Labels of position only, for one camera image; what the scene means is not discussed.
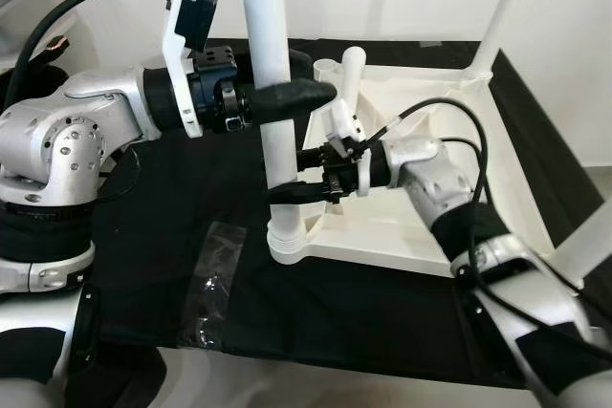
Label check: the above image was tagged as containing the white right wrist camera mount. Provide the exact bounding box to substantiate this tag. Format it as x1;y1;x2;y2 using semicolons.
325;100;376;199

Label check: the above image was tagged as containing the black tablecloth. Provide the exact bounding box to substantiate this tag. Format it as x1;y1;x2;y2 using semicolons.
57;37;612;408

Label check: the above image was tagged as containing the white plastic children table top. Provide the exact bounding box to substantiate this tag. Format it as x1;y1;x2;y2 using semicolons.
268;56;594;280

